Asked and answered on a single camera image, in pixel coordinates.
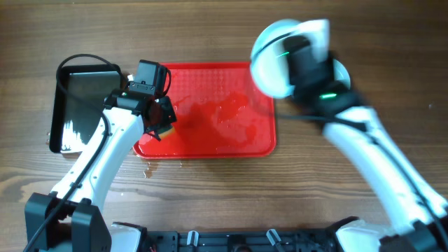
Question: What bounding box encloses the green orange sponge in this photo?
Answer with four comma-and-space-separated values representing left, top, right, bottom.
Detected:
154, 125, 175, 140

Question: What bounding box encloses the pale blue plate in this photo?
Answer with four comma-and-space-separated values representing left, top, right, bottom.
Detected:
332, 59, 351, 89
250, 19, 330, 99

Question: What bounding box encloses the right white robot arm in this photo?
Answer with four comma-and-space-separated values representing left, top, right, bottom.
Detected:
314, 82, 447, 251

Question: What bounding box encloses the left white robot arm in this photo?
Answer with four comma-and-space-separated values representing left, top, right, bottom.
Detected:
24, 82, 176, 251

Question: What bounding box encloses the red plastic tray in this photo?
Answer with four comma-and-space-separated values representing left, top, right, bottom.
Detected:
133, 62, 277, 159

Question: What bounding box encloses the black water tray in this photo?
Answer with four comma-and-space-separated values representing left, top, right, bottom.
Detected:
49, 64, 121, 153

